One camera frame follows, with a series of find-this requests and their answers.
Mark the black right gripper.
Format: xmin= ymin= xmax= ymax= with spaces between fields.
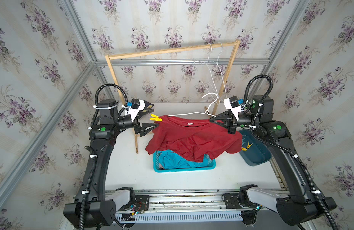
xmin=211 ymin=111 xmax=263 ymax=136

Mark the dark red t-shirt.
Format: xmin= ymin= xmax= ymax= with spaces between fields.
xmin=145 ymin=115 xmax=243 ymax=163

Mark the turquoise t-shirt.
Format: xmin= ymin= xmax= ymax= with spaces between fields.
xmin=156 ymin=150 xmax=209 ymax=170

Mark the white wire hanger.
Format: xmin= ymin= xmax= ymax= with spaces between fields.
xmin=212 ymin=42 xmax=227 ymax=97

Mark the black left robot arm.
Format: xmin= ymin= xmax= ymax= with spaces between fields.
xmin=63 ymin=83 xmax=158 ymax=230

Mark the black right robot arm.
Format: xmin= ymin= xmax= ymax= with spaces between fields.
xmin=210 ymin=74 xmax=338 ymax=230

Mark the dark blue book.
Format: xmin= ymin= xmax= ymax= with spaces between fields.
xmin=137 ymin=101 xmax=154 ymax=119

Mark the teal plastic laundry basket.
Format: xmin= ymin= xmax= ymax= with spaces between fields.
xmin=153 ymin=150 xmax=216 ymax=173

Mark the dark teal plastic tub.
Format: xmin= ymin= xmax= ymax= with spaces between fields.
xmin=239 ymin=129 xmax=272 ymax=166

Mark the wooden clothes rack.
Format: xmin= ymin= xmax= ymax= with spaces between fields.
xmin=104 ymin=39 xmax=241 ymax=154

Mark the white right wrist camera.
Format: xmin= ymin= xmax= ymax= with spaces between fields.
xmin=224 ymin=96 xmax=245 ymax=120

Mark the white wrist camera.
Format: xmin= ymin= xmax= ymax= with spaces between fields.
xmin=121 ymin=98 xmax=146 ymax=122
xmin=224 ymin=96 xmax=245 ymax=120

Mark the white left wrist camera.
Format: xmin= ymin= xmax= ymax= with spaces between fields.
xmin=121 ymin=98 xmax=146 ymax=122

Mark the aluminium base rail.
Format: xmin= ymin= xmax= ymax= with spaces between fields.
xmin=105 ymin=188 xmax=289 ymax=225

